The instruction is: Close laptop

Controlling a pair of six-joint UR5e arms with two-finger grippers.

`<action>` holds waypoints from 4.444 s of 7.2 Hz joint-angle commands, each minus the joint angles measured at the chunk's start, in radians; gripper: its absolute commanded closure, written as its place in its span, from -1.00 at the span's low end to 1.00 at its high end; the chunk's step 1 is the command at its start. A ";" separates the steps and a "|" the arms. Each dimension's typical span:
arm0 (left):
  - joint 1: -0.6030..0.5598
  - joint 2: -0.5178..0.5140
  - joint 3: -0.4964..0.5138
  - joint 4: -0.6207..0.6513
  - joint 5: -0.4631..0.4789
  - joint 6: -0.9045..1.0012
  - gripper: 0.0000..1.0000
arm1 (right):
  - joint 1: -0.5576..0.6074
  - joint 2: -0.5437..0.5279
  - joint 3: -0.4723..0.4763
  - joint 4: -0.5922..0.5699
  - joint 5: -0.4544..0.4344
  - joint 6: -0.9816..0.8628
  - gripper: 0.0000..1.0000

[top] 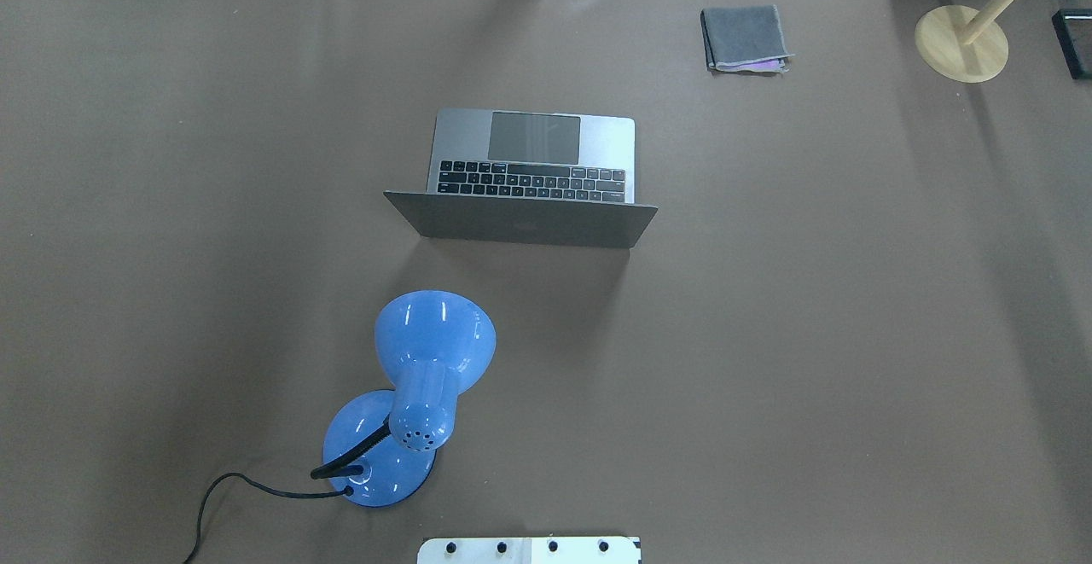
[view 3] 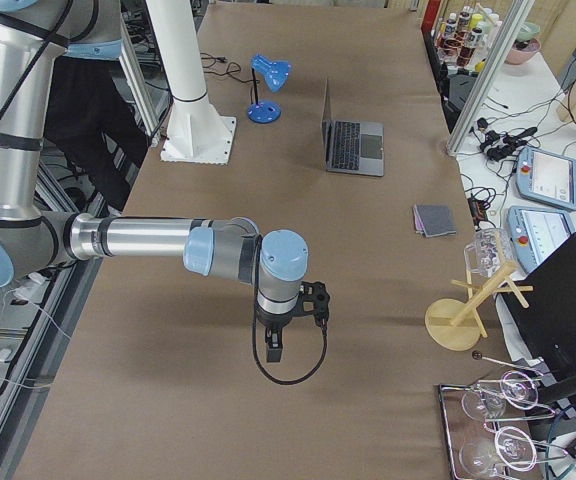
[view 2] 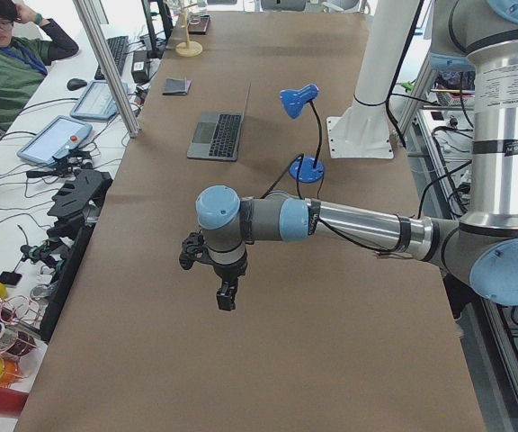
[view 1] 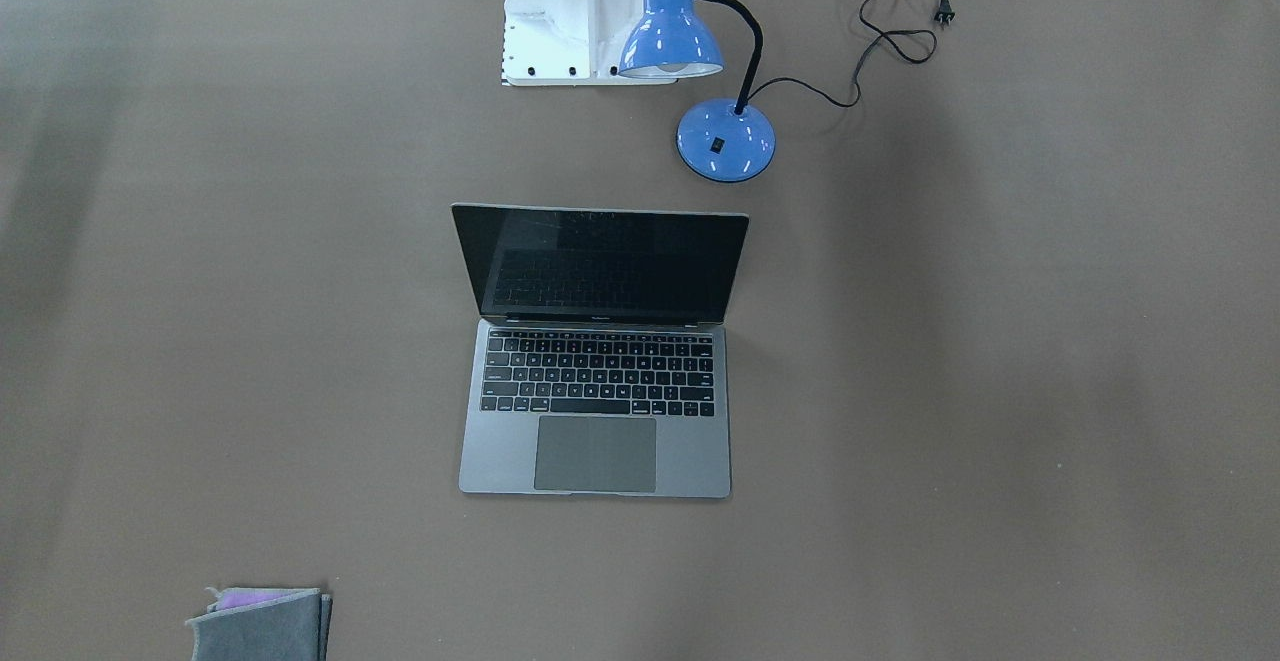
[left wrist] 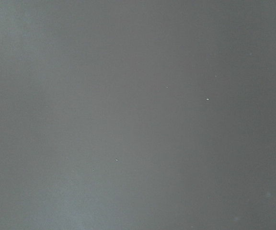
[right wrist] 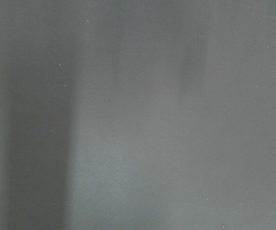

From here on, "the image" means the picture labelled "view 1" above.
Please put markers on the grey laptop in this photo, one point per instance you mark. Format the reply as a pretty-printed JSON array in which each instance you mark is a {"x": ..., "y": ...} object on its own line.
[{"x": 600, "y": 361}]

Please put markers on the blue desk lamp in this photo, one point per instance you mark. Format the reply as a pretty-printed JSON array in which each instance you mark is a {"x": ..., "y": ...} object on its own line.
[{"x": 724, "y": 140}]

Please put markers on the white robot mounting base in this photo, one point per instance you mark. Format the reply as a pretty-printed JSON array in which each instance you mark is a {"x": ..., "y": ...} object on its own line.
[{"x": 568, "y": 42}]

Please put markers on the grey folded cloth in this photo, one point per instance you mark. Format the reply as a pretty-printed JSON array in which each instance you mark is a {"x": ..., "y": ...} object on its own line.
[{"x": 294, "y": 628}]

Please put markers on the purple folded cloth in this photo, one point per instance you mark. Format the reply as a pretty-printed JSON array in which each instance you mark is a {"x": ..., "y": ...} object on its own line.
[{"x": 245, "y": 596}]

